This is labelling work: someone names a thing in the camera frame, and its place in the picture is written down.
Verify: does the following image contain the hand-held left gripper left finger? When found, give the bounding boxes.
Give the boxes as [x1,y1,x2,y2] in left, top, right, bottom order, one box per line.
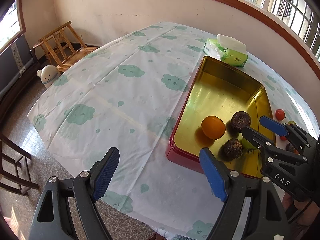
[29,147,120,240]

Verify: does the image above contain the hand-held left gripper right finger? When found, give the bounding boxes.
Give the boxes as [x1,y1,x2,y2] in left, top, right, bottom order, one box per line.
[199,147,292,240]

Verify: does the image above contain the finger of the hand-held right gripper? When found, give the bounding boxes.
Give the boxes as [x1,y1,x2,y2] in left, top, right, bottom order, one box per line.
[259,116,319,153]
[241,126,308,166]

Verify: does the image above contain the dark dried fruit oblong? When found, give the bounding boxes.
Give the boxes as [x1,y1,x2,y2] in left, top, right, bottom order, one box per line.
[230,111,252,132]

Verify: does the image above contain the red tin box gold inside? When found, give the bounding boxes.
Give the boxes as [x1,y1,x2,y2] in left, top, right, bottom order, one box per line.
[165,56,277,180]

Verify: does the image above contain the green tissue pack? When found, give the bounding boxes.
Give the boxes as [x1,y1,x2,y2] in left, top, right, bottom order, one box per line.
[203,34,248,67]

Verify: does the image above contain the dark wooden chair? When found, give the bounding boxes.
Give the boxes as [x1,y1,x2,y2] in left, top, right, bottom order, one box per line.
[0,132,39,197]

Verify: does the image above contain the white bear shaped bin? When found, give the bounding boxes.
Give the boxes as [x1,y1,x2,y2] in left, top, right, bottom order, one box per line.
[37,65,60,89]

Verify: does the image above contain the light wooden chair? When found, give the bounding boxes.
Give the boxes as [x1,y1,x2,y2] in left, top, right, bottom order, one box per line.
[32,21,99,73]

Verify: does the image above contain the dark low cabinet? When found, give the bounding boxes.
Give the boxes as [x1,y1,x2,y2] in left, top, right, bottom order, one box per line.
[0,34,42,105]

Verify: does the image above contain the narrow side window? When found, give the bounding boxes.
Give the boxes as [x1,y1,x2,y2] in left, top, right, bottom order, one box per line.
[0,0,27,53]

